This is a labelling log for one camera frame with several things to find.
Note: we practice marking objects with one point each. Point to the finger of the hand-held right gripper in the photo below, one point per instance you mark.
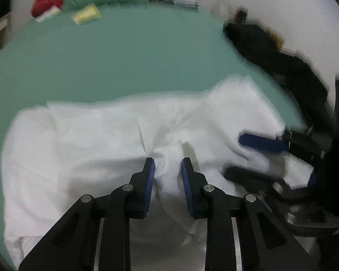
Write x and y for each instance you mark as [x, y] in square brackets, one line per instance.
[251, 177]
[260, 142]

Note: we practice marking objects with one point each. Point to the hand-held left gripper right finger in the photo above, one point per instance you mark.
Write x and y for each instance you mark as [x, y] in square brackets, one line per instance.
[185, 177]

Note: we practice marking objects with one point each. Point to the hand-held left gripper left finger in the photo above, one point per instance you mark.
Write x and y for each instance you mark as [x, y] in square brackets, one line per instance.
[150, 175]

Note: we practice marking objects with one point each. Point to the white shirt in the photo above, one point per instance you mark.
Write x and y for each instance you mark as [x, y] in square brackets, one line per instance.
[87, 146]

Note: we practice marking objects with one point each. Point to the black backpack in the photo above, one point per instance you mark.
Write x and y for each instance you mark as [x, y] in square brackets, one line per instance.
[271, 50]

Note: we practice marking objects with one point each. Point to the bed with green sheet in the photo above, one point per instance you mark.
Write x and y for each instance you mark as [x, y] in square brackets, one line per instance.
[115, 56]

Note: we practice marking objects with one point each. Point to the yellow tissue packet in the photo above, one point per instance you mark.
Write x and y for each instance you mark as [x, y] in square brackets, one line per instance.
[86, 13]

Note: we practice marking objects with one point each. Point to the white paper leaflet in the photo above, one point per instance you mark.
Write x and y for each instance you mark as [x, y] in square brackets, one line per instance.
[48, 14]

